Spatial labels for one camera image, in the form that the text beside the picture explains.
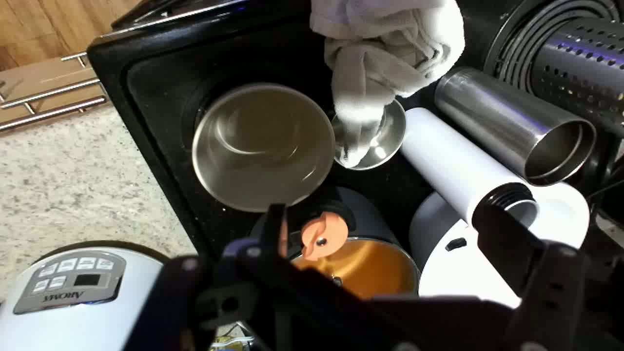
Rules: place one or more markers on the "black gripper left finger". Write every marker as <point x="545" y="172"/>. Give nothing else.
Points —
<point x="239" y="287"/>

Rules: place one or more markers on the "perforated steel utensil holder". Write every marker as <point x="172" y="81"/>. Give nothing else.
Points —
<point x="568" y="53"/>

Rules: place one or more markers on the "small steel measuring cup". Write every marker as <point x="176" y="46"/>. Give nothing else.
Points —
<point x="387" y="141"/>

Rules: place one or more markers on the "white water bottle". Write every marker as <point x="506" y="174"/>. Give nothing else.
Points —
<point x="461" y="172"/>

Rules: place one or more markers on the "stainless steel tumbler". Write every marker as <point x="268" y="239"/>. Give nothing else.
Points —
<point x="535" y="139"/>

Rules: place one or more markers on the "white cloth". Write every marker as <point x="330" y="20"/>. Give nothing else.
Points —
<point x="379" y="51"/>

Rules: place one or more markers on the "black stove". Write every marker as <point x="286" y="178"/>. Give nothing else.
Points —
<point x="165" y="75"/>

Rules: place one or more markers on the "copper pot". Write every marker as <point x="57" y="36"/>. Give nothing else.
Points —
<point x="367" y="268"/>

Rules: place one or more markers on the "white colander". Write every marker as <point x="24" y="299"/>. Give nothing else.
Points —
<point x="445" y="246"/>

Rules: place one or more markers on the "white bowl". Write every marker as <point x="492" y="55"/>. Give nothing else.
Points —
<point x="262" y="145"/>

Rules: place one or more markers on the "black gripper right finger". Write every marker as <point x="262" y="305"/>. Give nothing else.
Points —
<point x="547" y="276"/>

